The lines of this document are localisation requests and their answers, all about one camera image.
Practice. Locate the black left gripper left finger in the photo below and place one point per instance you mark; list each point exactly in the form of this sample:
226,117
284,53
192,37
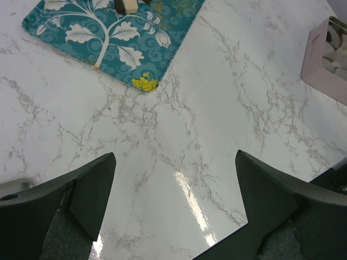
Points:
58,219

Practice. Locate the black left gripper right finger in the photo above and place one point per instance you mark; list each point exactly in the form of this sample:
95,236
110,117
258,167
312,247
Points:
287,218

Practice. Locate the pink chocolate box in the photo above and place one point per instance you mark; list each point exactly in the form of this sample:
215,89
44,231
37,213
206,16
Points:
324,63

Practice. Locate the brown white block chocolate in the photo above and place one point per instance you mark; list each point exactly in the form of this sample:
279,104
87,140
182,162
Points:
126,6

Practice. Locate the teal floral tray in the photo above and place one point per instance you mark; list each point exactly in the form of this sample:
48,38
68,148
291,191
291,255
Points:
135,49

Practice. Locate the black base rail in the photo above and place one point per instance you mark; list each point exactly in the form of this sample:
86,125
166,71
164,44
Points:
334,179

